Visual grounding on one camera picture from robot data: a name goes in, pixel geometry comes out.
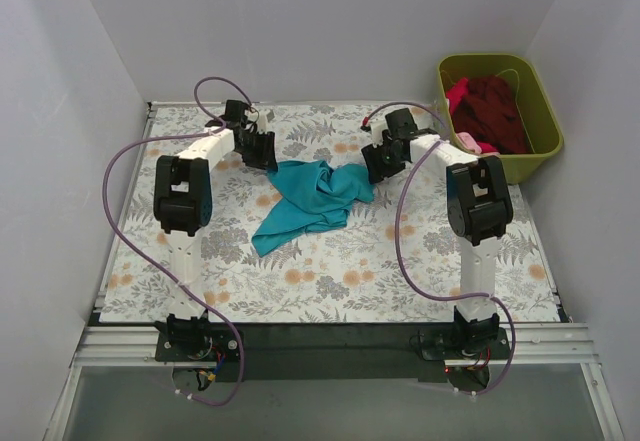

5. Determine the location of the dark red garment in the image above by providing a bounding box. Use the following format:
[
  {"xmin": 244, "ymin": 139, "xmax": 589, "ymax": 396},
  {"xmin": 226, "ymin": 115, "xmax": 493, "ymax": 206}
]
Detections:
[{"xmin": 451, "ymin": 75, "xmax": 529, "ymax": 155}]

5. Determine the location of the aluminium frame rail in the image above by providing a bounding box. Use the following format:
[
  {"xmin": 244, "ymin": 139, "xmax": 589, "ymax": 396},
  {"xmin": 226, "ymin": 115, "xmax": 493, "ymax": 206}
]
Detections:
[{"xmin": 74, "ymin": 323, "xmax": 599, "ymax": 366}]

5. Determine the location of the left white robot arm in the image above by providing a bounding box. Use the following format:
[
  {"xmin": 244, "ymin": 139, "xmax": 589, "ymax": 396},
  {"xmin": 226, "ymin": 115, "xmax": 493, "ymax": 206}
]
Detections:
[{"xmin": 153, "ymin": 100, "xmax": 278, "ymax": 320}]

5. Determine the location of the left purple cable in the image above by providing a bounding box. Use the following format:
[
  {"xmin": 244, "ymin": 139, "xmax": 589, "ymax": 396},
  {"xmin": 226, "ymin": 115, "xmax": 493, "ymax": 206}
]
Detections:
[{"xmin": 103, "ymin": 76, "xmax": 255, "ymax": 407}]

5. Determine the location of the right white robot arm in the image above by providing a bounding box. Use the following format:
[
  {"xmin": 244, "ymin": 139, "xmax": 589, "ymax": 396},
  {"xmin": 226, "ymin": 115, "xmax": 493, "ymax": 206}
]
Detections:
[{"xmin": 361, "ymin": 103, "xmax": 513, "ymax": 359}]

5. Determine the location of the pink garment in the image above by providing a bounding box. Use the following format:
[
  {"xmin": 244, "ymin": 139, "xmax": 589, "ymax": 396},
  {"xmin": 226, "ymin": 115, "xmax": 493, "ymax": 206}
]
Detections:
[{"xmin": 445, "ymin": 77, "xmax": 499, "ymax": 155}]

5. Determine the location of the teal t shirt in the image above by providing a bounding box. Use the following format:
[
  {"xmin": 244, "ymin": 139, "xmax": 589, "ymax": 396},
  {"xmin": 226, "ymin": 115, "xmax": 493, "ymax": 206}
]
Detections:
[{"xmin": 251, "ymin": 160, "xmax": 374, "ymax": 257}]

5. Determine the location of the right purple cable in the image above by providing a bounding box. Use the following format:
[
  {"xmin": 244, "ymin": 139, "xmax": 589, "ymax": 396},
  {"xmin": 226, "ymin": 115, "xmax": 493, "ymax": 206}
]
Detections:
[{"xmin": 360, "ymin": 102, "xmax": 516, "ymax": 398}]

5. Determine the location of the floral table mat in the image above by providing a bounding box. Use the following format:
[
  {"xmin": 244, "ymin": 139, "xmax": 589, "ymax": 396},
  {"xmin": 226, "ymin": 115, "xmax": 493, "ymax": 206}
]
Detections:
[{"xmin": 99, "ymin": 103, "xmax": 561, "ymax": 325}]

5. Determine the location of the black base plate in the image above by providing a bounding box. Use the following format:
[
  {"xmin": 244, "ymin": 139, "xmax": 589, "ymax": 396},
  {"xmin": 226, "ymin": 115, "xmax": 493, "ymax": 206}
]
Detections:
[{"xmin": 153, "ymin": 320, "xmax": 509, "ymax": 383}]

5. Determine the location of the purple cable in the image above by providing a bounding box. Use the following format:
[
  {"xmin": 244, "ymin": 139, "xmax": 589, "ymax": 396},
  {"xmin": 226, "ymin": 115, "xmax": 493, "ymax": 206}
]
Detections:
[
  {"xmin": 360, "ymin": 102, "xmax": 516, "ymax": 398},
  {"xmin": 103, "ymin": 76, "xmax": 255, "ymax": 407}
]

